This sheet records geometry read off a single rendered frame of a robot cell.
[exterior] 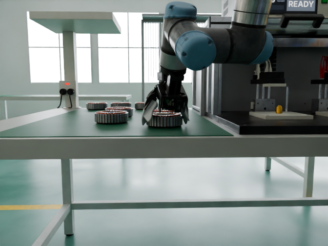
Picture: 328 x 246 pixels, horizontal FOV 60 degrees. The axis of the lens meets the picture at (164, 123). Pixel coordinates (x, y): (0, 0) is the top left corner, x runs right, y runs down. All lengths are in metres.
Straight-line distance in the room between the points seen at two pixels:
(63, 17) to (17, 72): 6.70
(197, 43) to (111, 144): 0.31
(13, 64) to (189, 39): 7.65
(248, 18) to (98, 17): 0.87
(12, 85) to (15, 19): 1.59
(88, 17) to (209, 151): 0.92
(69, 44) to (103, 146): 1.06
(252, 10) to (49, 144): 0.54
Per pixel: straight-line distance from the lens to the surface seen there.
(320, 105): 1.22
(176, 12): 0.67
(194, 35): 0.58
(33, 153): 0.74
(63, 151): 0.72
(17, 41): 8.13
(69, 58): 1.67
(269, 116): 0.93
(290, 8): 1.20
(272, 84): 1.03
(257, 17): 0.65
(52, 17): 1.44
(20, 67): 8.06
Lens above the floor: 0.87
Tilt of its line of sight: 7 degrees down
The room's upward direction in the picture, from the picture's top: straight up
